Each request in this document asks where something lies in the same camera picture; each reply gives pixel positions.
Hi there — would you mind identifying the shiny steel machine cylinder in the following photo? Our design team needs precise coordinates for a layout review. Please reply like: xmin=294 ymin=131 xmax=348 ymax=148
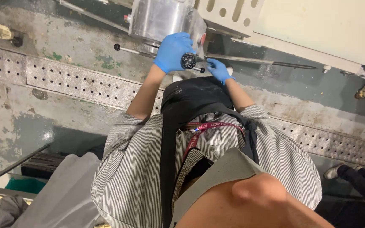
xmin=128 ymin=0 xmax=202 ymax=55

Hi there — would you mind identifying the stack of black trays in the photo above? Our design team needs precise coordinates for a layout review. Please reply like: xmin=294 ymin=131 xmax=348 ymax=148
xmin=20 ymin=151 xmax=67 ymax=180

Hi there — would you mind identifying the person's left hand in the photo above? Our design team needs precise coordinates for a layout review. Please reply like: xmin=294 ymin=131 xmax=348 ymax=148
xmin=152 ymin=32 xmax=197 ymax=74

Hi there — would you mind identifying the dark metal bar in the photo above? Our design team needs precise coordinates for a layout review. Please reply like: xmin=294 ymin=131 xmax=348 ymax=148
xmin=0 ymin=143 xmax=51 ymax=186

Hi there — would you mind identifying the black apron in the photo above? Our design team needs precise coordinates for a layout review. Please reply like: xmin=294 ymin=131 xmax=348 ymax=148
xmin=159 ymin=76 xmax=260 ymax=228

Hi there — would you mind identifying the grey striped shirt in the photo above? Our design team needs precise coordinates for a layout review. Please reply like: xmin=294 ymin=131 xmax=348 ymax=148
xmin=91 ymin=104 xmax=323 ymax=228

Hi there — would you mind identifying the person's right hand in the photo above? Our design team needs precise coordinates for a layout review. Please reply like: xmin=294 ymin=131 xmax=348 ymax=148
xmin=206 ymin=58 xmax=236 ymax=86

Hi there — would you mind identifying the red lanyard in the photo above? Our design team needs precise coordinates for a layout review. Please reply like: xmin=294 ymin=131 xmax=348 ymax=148
xmin=182 ymin=122 xmax=246 ymax=163

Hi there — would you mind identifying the clear plastic bag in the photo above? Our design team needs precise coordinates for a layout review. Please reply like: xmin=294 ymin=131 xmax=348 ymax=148
xmin=182 ymin=8 xmax=208 ymax=61

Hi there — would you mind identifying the large black ball knob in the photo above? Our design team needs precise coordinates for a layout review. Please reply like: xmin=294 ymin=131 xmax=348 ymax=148
xmin=181 ymin=53 xmax=197 ymax=70

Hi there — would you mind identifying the long steel lever black grip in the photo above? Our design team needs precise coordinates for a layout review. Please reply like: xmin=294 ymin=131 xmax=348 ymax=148
xmin=206 ymin=53 xmax=318 ymax=70

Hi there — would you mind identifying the grey cloth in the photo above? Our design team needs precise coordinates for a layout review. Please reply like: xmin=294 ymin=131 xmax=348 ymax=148
xmin=11 ymin=152 xmax=108 ymax=228

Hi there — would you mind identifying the slanted steel rail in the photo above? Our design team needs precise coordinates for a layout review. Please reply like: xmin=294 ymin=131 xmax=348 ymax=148
xmin=55 ymin=0 xmax=130 ymax=33

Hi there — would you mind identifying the steel lever with black knob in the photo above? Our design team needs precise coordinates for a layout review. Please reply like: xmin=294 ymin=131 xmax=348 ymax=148
xmin=114 ymin=43 xmax=158 ymax=59

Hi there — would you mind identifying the perforated steel floor grate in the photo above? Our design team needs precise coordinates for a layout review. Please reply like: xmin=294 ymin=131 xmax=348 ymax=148
xmin=0 ymin=44 xmax=365 ymax=172

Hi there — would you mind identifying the cream machine housing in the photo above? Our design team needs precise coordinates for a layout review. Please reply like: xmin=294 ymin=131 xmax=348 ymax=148
xmin=194 ymin=0 xmax=365 ymax=85

